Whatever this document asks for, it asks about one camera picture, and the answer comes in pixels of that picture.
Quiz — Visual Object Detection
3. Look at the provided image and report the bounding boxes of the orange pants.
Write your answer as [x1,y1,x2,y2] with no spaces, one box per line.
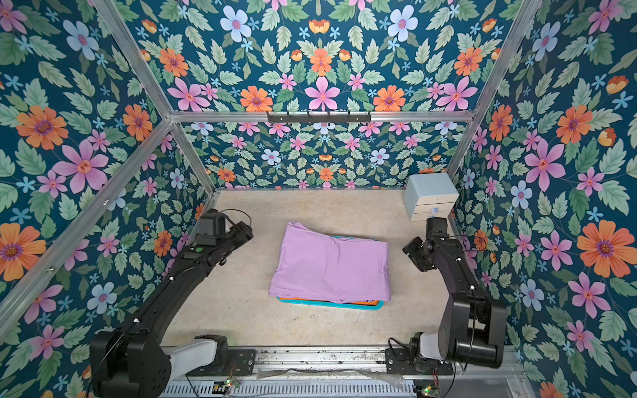
[278,296,382,307]

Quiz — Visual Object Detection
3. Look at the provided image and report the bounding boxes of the teal plastic basket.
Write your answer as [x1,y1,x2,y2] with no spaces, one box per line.
[274,235,385,312]

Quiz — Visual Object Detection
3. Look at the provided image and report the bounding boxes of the purple cloth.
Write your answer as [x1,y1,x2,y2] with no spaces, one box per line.
[269,221,392,304]

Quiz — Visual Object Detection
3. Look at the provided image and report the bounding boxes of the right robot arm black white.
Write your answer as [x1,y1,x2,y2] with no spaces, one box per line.
[402,217,507,369]

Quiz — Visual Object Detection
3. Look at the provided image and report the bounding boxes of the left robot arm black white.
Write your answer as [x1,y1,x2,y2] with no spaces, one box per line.
[86,209,253,397]

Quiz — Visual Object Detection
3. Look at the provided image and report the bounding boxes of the small white drawer cabinet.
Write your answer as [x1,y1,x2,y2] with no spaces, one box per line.
[403,172,459,222]

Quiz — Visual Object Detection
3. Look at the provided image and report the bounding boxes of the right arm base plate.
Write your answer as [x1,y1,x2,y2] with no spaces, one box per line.
[384,348,455,376]

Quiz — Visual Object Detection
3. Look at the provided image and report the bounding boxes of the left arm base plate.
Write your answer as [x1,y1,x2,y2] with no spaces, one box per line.
[219,348,256,376]

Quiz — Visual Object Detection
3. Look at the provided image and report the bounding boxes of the black hook rail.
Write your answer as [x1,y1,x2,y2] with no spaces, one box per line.
[266,111,372,124]

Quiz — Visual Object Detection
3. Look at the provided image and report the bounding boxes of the aluminium front rail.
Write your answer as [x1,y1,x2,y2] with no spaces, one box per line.
[159,346,535,397]

